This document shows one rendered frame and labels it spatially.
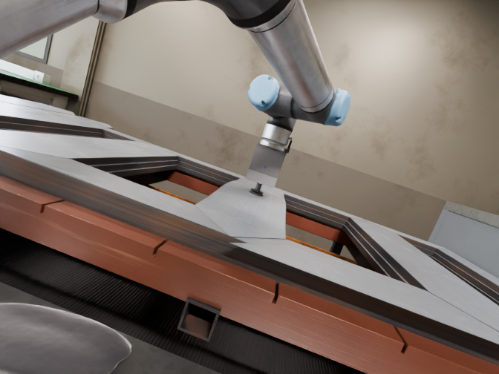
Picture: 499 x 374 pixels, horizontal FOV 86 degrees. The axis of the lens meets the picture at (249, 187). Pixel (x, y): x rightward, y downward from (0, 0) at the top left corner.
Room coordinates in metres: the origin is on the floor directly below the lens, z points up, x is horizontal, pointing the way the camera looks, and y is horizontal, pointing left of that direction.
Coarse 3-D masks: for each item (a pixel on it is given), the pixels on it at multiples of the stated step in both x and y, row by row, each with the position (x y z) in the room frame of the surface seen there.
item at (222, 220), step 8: (200, 208) 0.48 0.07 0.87; (208, 216) 0.45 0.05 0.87; (216, 216) 0.47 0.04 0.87; (224, 216) 0.48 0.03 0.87; (224, 224) 0.44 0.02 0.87; (232, 224) 0.45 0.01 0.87; (240, 224) 0.47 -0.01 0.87; (240, 232) 0.42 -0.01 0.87; (248, 232) 0.44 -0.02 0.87; (256, 232) 0.45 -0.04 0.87; (264, 232) 0.47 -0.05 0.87
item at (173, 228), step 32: (0, 128) 0.68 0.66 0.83; (32, 128) 0.78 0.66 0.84; (64, 128) 0.90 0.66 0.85; (96, 128) 1.05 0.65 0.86; (0, 160) 0.42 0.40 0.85; (96, 160) 0.59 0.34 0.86; (128, 160) 0.72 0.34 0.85; (160, 160) 0.92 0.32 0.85; (64, 192) 0.41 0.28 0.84; (96, 192) 0.41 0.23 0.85; (160, 224) 0.40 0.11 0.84; (192, 224) 0.40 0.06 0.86; (352, 224) 0.96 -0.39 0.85; (224, 256) 0.39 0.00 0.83; (256, 256) 0.39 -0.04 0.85; (384, 256) 0.65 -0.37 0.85; (448, 256) 0.92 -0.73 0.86; (320, 288) 0.38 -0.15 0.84; (416, 288) 0.45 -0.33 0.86; (480, 288) 0.74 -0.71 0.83; (384, 320) 0.37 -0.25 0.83; (416, 320) 0.37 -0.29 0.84; (480, 352) 0.36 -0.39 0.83
